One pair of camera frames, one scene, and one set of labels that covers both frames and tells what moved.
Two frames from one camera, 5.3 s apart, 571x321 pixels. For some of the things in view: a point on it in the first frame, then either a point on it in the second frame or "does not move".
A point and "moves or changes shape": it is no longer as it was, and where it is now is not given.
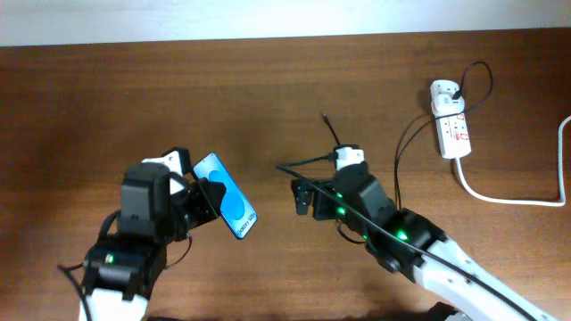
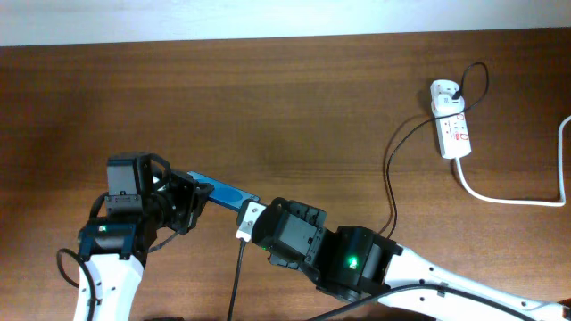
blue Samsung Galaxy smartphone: (234, 209) moves or changes shape
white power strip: (452, 132) does not move
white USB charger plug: (444, 105) does not move
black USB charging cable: (442, 117) to (475, 101)
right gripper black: (303, 196) to (315, 217)
